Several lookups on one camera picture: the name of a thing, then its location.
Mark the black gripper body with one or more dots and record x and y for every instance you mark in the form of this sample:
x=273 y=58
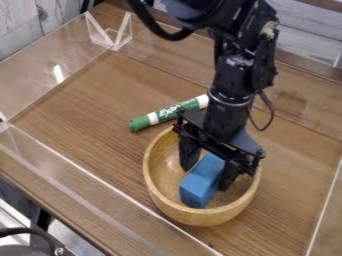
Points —
x=219 y=130

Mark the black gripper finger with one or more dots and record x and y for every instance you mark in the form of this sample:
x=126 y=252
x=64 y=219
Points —
x=232 y=169
x=189 y=151

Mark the blue foam block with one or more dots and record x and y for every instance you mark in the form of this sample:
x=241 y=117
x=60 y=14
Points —
x=197 y=186

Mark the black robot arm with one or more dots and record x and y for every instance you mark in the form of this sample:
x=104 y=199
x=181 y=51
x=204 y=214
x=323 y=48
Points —
x=244 y=33

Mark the brown wooden bowl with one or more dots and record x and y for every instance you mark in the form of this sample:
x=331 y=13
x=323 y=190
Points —
x=163 y=175

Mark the green Expo marker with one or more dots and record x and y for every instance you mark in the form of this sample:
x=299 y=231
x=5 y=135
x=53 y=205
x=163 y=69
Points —
x=167 y=113

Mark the black metal table leg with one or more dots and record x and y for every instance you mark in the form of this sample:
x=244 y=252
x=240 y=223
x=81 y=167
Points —
x=44 y=220

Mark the clear acrylic corner bracket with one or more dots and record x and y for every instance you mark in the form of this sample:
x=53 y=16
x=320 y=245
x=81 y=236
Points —
x=106 y=37

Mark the clear acrylic barrier wall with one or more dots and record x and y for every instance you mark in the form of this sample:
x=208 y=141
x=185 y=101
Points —
x=114 y=222

